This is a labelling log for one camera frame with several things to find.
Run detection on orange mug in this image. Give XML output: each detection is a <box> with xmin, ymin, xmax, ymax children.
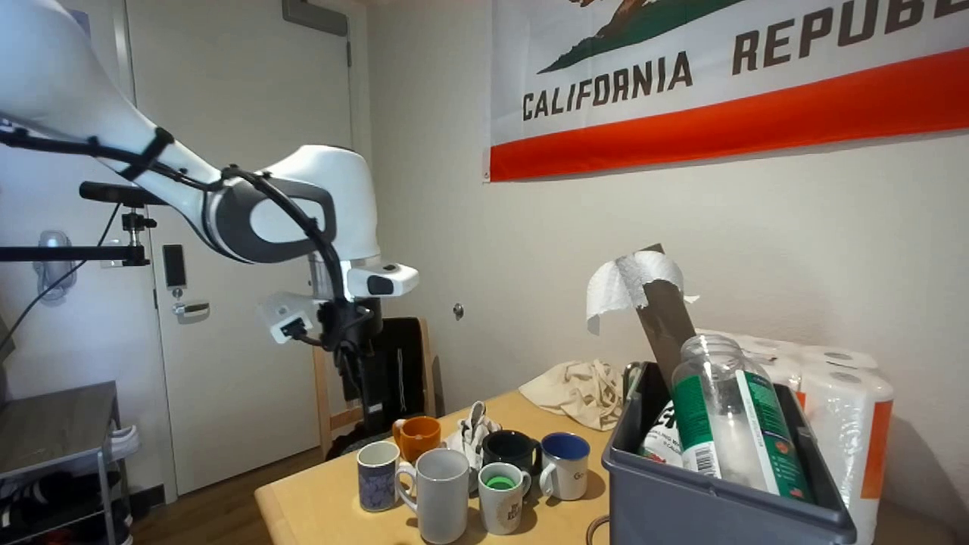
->
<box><xmin>391</xmin><ymin>411</ymin><xmax>444</xmax><ymax>467</ymax></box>

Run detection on cream tote bag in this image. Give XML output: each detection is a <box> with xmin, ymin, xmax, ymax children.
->
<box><xmin>517</xmin><ymin>358</ymin><xmax>629</xmax><ymax>436</ymax></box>

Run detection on cardboard paper towel tube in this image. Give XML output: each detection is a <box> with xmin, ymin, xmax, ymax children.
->
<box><xmin>583</xmin><ymin>240</ymin><xmax>702</xmax><ymax>390</ymax></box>

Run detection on white door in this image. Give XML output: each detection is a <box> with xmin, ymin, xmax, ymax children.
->
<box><xmin>124</xmin><ymin>0</ymin><xmax>357</xmax><ymax>487</ymax></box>

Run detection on grey plastic bin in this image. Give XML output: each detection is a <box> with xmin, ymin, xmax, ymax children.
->
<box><xmin>599</xmin><ymin>361</ymin><xmax>860</xmax><ymax>545</ymax></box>

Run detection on California Republic flag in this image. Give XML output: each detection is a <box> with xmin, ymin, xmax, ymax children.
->
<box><xmin>488</xmin><ymin>0</ymin><xmax>969</xmax><ymax>185</ymax></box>

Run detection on black mug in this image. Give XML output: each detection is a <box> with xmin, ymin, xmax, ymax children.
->
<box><xmin>477</xmin><ymin>427</ymin><xmax>544</xmax><ymax>480</ymax></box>

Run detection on metal shelf cart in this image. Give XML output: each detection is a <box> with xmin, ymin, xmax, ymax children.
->
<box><xmin>0</xmin><ymin>379</ymin><xmax>143</xmax><ymax>545</ymax></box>

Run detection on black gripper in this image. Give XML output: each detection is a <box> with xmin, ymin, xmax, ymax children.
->
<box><xmin>318</xmin><ymin>298</ymin><xmax>385</xmax><ymax>410</ymax></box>

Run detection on all white mug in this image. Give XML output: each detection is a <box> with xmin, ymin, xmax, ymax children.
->
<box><xmin>396</xmin><ymin>444</ymin><xmax>471</xmax><ymax>545</ymax></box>

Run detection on paper towel pack orange wrap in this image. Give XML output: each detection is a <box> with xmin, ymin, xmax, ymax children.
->
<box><xmin>706</xmin><ymin>329</ymin><xmax>898</xmax><ymax>545</ymax></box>

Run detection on white mug blue interior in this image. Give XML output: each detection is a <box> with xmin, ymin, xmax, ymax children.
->
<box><xmin>537</xmin><ymin>429</ymin><xmax>592</xmax><ymax>506</ymax></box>

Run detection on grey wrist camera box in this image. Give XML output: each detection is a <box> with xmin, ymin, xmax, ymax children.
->
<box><xmin>266</xmin><ymin>295</ymin><xmax>326</xmax><ymax>345</ymax></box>

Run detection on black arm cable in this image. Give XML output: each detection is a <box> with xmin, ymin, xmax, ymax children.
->
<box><xmin>0</xmin><ymin>117</ymin><xmax>351</xmax><ymax>306</ymax></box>

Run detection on door lock with handle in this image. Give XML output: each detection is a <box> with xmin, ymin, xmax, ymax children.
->
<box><xmin>160</xmin><ymin>242</ymin><xmax>213</xmax><ymax>327</ymax></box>

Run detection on door closer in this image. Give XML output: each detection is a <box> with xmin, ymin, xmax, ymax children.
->
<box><xmin>278</xmin><ymin>0</ymin><xmax>351</xmax><ymax>38</ymax></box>

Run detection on black camera stand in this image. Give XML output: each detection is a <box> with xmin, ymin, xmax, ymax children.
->
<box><xmin>0</xmin><ymin>178</ymin><xmax>162</xmax><ymax>273</ymax></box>

